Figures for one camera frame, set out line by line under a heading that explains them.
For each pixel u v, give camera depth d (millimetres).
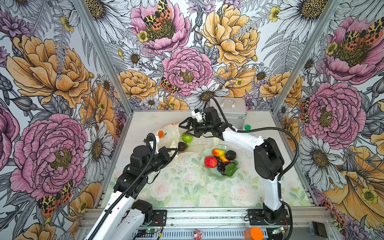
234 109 1050
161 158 622
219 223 731
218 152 897
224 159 894
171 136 778
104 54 885
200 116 834
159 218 740
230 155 875
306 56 889
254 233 613
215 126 724
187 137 982
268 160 524
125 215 487
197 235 662
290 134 526
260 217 728
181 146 948
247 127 992
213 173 883
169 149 676
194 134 813
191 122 778
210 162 852
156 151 628
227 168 832
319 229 699
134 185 482
